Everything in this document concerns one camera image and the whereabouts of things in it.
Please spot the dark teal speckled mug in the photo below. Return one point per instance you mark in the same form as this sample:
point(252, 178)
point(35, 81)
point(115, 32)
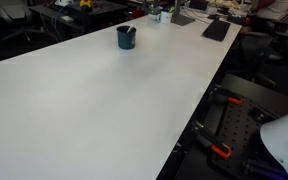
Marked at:
point(125, 41)

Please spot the black perforated mounting board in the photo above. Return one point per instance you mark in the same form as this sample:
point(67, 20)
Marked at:
point(239, 128)

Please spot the red object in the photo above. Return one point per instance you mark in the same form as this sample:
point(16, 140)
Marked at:
point(138, 14)

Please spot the black computer mouse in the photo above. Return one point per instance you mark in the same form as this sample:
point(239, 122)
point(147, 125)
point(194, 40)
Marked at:
point(213, 16)

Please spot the grey monitor stand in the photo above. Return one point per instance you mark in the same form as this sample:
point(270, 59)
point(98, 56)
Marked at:
point(181, 19)

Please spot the black box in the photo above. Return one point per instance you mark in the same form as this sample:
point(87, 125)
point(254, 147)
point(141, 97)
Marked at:
point(236, 19)

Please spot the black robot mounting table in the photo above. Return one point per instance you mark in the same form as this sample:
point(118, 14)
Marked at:
point(270, 96)

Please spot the dark laptop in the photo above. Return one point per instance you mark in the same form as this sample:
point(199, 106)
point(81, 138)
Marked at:
point(198, 5)

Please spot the black background desk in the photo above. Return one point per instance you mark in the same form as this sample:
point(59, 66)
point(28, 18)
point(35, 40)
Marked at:
point(100, 10)

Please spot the white marker pen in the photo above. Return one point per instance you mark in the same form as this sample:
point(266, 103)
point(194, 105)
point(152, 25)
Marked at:
point(130, 29)

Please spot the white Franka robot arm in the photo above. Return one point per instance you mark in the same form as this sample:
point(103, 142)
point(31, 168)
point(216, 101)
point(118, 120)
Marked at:
point(284, 140)

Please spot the white coffee mug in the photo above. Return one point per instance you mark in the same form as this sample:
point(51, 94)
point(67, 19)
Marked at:
point(165, 17)

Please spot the person in white shirt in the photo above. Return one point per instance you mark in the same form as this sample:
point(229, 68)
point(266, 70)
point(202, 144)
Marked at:
point(277, 9)

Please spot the grey office chair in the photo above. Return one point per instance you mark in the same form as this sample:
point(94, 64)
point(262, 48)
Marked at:
point(14, 10)

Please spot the black keyboard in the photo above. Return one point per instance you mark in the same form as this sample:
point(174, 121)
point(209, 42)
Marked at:
point(216, 30)

